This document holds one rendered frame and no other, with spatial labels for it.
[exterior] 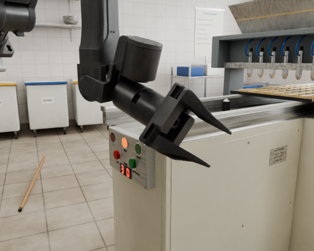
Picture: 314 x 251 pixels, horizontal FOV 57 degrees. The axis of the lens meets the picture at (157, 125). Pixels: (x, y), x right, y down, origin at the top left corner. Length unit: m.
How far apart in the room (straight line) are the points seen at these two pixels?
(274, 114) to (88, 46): 0.79
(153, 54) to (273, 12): 1.04
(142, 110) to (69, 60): 4.50
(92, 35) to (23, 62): 4.39
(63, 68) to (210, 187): 4.19
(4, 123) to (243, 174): 3.65
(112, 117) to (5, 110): 3.34
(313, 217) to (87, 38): 1.15
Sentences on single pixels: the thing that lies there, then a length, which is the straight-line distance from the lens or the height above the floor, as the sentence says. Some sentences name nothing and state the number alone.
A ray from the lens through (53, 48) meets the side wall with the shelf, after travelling 4.90.
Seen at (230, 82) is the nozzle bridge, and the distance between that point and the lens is 1.66.
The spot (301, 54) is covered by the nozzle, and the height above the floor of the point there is 1.08.
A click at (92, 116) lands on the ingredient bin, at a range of 4.38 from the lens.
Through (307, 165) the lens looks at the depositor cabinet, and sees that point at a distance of 1.33.
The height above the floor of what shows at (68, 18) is 1.65.
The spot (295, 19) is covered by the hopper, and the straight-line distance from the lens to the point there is 1.40.
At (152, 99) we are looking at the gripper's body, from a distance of 0.44.
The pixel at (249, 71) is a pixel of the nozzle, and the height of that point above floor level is 1.00.
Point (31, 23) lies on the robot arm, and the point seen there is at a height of 1.14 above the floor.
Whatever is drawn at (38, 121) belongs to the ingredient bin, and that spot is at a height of 0.24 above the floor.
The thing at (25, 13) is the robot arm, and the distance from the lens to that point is 0.75.
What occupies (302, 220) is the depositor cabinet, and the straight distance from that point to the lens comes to 1.43.
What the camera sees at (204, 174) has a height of 0.72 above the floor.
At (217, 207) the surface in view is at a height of 0.59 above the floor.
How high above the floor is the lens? 1.06
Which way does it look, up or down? 13 degrees down
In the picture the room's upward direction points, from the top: straight up
